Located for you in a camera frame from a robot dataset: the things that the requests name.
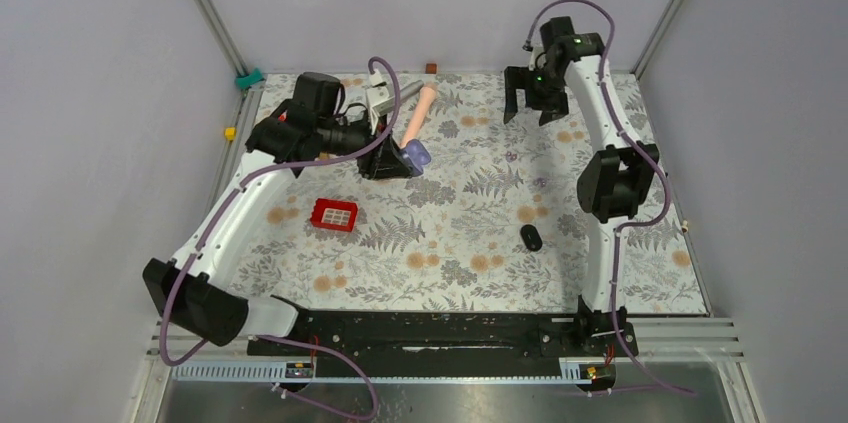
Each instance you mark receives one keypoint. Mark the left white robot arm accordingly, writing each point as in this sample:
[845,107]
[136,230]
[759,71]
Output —
[308,129]

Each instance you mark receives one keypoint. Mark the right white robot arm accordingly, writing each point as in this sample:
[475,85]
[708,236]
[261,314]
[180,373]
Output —
[615,182]

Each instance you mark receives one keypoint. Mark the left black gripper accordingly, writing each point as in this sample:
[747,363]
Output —
[384,161]

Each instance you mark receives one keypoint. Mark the black earbud charging case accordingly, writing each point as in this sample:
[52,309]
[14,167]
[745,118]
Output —
[531,238]

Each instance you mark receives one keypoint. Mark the teal corner clip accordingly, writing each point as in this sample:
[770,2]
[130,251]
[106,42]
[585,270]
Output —
[246,81]

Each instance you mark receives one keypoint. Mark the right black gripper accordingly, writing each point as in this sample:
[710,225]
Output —
[520,78]

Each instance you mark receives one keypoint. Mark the lilac oval earbud case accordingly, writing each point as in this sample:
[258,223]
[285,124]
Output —
[416,157]

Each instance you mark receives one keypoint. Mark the floral patterned mat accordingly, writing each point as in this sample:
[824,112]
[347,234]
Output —
[448,239]

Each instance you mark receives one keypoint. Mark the silver grey microphone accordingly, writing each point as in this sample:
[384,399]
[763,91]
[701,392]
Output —
[410,90]

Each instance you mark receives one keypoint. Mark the yellow small block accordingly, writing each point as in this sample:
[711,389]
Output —
[230,134]

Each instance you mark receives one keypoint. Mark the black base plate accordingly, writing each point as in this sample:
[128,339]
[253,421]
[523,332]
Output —
[450,345]

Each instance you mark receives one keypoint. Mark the pink toy microphone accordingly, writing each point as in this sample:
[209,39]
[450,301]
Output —
[427,96]

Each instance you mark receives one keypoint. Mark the red lego brick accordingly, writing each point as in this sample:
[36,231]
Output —
[336,215]

